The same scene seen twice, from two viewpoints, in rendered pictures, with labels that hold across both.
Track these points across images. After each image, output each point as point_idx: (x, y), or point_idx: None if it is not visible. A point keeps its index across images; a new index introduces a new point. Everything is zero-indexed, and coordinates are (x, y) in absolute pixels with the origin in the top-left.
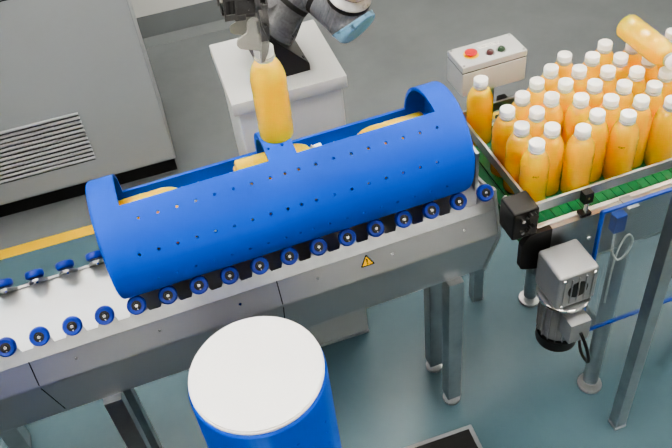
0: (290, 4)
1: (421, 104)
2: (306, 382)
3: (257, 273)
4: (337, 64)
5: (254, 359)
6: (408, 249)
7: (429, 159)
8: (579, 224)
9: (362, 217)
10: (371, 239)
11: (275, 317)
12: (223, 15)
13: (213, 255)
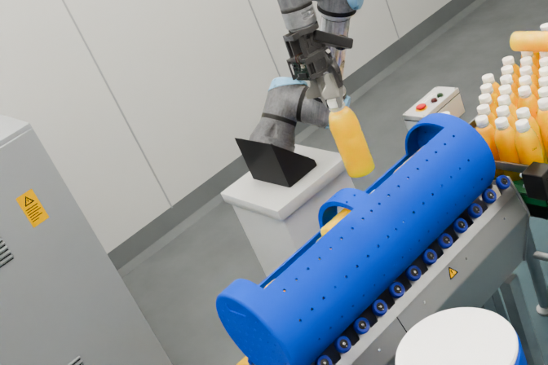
0: (284, 119)
1: (417, 146)
2: (501, 332)
3: (382, 313)
4: (334, 153)
5: (446, 344)
6: (475, 250)
7: (462, 160)
8: None
9: (437, 227)
10: (446, 252)
11: (435, 314)
12: (307, 77)
13: (351, 301)
